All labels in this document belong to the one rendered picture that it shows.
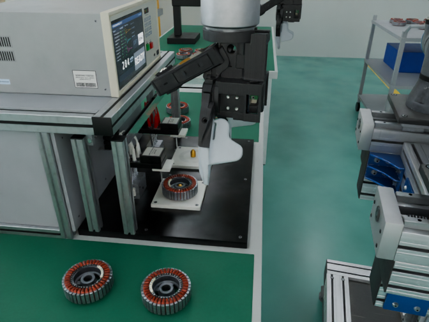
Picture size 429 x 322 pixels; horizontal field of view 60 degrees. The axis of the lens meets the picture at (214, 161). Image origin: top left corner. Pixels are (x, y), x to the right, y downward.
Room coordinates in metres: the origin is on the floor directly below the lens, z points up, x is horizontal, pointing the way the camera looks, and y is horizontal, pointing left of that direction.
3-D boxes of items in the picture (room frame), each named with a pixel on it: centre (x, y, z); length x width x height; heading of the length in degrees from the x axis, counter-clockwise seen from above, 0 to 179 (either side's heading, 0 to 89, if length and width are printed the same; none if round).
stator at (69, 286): (0.63, 0.29, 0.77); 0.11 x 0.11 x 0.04
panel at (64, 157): (1.14, 0.35, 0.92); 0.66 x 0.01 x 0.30; 173
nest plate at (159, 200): (0.99, 0.11, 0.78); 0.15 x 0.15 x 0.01; 83
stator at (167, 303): (0.61, 0.11, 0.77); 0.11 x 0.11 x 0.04
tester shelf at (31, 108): (1.15, 0.41, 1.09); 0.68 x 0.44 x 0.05; 173
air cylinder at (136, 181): (1.01, 0.25, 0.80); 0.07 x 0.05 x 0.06; 173
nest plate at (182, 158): (1.23, 0.08, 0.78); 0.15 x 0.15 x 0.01; 83
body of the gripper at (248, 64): (0.51, -0.03, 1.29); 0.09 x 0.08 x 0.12; 75
